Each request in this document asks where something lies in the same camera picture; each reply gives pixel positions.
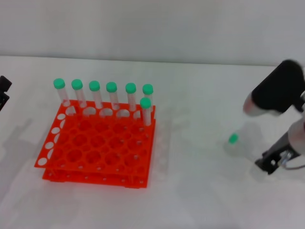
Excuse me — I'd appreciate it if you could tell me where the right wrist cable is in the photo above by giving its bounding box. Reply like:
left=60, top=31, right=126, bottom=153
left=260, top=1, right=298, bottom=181
left=285, top=163, right=305, bottom=170

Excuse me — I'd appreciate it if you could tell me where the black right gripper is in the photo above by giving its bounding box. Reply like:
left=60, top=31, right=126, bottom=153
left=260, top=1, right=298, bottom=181
left=254, top=132, right=299, bottom=176

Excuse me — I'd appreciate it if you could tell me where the silver right wrist cable plug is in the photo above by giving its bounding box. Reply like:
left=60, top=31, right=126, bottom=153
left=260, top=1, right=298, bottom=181
left=280, top=151, right=293, bottom=166

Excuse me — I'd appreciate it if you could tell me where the clear tube with green cap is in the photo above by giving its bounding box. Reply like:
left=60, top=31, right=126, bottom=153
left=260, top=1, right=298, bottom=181
left=223, top=133, right=260, bottom=164
left=142, top=83, right=154, bottom=113
left=105, top=82, right=120, bottom=111
left=139, top=97, right=152, bottom=127
left=52, top=78, right=71, bottom=107
left=125, top=83, right=137, bottom=113
left=88, top=80, right=104, bottom=109
left=71, top=79, right=88, bottom=108

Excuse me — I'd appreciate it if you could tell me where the orange plastic test tube rack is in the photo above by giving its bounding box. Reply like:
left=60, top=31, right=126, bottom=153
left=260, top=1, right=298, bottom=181
left=34, top=99, right=156, bottom=189

